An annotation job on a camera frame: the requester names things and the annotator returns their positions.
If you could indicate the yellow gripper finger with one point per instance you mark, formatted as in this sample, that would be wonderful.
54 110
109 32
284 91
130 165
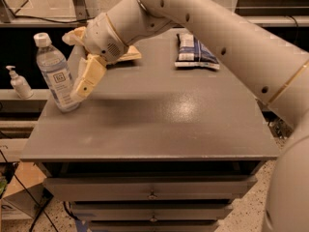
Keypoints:
90 72
75 36

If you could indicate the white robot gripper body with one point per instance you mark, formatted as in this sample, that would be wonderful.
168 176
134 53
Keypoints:
100 38

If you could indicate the clear blue plastic water bottle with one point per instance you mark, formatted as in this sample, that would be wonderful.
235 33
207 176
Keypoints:
55 71

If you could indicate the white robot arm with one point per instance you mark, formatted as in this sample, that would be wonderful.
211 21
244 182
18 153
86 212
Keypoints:
275 71

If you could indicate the white pump dispenser bottle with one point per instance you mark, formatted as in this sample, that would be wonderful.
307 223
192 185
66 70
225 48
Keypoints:
20 84

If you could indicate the brown sea salt chip bag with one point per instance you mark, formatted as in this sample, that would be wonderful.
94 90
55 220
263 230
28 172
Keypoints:
132 54

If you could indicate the blue white snack bag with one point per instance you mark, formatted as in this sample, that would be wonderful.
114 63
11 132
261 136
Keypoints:
192 53

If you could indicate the gray drawer cabinet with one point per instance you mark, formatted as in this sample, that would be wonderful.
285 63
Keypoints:
148 119

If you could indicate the top gray drawer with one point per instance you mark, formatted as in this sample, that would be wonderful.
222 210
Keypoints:
149 188

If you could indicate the gray drawer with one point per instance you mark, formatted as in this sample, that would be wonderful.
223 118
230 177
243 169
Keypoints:
149 188
159 226
151 211

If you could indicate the middle gray drawer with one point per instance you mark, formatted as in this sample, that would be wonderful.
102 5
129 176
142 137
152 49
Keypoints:
151 211

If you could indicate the cardboard box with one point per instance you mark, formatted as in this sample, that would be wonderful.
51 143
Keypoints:
21 198

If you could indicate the bottom gray drawer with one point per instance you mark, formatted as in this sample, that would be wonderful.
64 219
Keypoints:
159 226

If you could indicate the left metal shelf bracket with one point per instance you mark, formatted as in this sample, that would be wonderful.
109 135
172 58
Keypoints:
77 0

